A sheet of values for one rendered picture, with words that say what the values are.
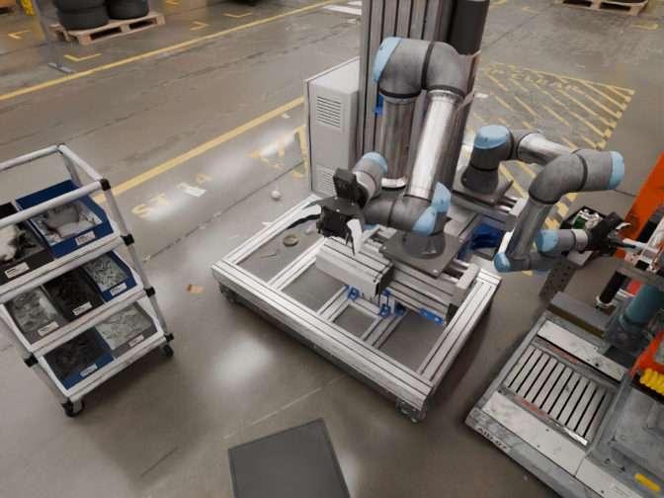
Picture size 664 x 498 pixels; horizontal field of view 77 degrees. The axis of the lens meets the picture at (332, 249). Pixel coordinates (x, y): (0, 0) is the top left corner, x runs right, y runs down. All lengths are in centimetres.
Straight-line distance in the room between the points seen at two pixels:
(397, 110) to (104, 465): 175
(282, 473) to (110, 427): 92
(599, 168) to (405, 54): 66
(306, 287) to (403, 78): 127
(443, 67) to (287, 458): 126
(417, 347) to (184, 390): 108
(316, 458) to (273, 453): 15
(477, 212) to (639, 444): 103
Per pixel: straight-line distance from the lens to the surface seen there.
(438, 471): 194
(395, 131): 125
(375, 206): 108
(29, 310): 205
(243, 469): 156
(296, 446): 156
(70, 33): 760
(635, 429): 205
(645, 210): 210
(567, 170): 141
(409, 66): 116
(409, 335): 199
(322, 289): 214
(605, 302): 159
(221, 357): 221
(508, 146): 177
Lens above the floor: 177
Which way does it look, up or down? 42 degrees down
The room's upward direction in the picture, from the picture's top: straight up
